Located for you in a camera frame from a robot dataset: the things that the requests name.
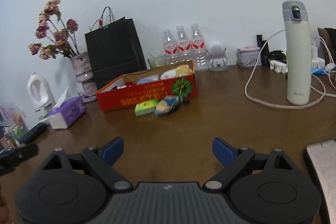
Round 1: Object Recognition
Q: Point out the green yellow snack packet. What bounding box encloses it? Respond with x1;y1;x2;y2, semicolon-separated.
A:
134;99;159;116

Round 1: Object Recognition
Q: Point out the blue snack packet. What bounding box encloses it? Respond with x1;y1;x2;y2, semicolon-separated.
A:
154;96;183;115

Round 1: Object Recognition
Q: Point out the purple cloth pouch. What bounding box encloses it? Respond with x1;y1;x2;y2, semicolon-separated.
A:
136;75;160;85

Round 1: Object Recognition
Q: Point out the yellow white plush toy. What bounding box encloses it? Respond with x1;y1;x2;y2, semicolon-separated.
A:
160;65;193;80

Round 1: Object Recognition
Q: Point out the white tissue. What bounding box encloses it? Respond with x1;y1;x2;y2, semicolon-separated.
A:
116;85;127;89

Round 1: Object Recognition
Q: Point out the black remote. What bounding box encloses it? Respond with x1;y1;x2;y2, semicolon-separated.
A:
19;123;47;145

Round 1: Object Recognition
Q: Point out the white detergent jug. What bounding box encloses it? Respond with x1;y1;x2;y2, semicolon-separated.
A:
27;73;56;123

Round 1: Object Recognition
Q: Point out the purple tissue pack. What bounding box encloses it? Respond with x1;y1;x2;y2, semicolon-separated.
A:
47;88;86;130

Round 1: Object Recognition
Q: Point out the red orange cardboard box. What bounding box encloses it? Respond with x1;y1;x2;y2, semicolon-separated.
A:
96;60;197;112

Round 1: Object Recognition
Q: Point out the mottled purple vase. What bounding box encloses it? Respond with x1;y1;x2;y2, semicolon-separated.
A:
71;52;97;98

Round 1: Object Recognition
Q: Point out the right water bottle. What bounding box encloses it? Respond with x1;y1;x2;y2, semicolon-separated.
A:
190;23;209;71

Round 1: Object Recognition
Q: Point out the water bottle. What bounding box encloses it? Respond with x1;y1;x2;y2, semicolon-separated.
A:
176;26;192;61
190;23;209;71
162;29;178;64

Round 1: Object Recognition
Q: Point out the small tin box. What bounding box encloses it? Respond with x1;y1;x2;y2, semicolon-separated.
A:
236;46;261;68

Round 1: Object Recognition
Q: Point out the white power strip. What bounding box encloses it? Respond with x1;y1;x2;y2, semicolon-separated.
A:
269;60;288;74

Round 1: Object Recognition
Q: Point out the black paper bag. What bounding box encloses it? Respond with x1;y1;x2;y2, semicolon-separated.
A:
85;6;147;89

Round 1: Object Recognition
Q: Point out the glass cup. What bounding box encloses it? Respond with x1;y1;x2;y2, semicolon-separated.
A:
147;55;166;69

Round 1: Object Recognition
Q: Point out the white astronaut speaker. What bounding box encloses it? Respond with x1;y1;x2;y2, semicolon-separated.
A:
207;40;228;71

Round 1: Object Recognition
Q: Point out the middle water bottle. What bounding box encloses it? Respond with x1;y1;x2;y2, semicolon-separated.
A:
176;26;192;61

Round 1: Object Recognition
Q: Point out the black box pair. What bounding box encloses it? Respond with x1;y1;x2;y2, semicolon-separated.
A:
256;34;269;67

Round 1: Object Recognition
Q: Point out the left water bottle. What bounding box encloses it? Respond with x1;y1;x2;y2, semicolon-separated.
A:
162;29;178;64

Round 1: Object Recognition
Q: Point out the white thermos bottle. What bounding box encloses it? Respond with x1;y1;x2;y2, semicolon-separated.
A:
282;0;312;106

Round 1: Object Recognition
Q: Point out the lilac rope cord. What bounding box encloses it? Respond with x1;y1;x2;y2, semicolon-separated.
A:
78;91;99;104

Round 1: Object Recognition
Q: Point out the white charging cable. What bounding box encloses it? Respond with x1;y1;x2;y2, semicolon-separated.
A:
244;29;336;110

